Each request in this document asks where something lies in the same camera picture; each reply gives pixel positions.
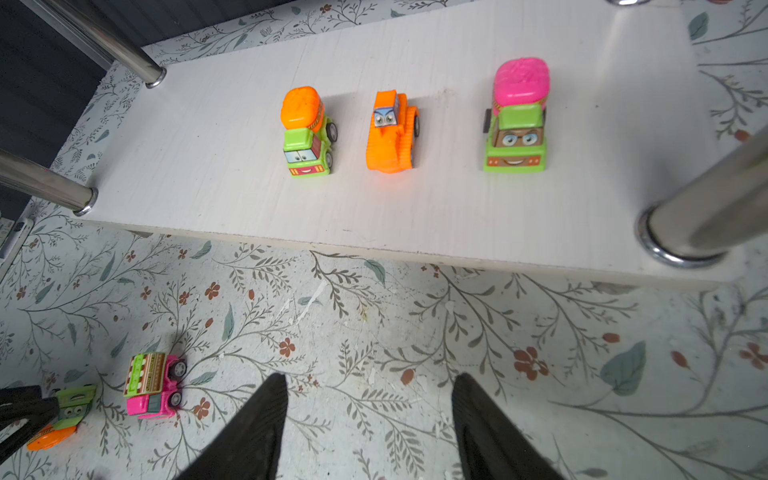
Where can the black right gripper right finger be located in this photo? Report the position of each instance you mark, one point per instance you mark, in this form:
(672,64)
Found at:
(490,446)

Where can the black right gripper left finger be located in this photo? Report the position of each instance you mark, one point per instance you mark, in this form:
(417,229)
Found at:
(249,446)

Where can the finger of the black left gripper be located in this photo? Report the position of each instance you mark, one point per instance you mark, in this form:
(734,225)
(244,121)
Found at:
(24,403)

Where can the orange toy bulldozer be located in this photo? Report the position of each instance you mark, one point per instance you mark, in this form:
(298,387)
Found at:
(394,127)

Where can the orange green mixer toy truck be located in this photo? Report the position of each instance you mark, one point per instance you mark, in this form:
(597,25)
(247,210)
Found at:
(309,133)

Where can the white two-tier shelf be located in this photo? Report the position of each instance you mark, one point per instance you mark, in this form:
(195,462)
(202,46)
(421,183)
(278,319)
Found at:
(634,189)

